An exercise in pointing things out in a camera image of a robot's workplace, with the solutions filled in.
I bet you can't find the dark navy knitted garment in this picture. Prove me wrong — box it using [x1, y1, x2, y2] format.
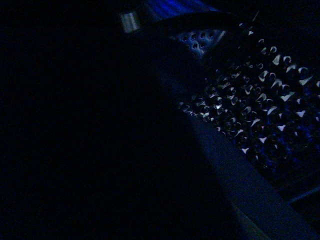
[0, 26, 247, 240]

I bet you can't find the stainless steel drum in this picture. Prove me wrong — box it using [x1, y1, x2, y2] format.
[117, 0, 320, 206]

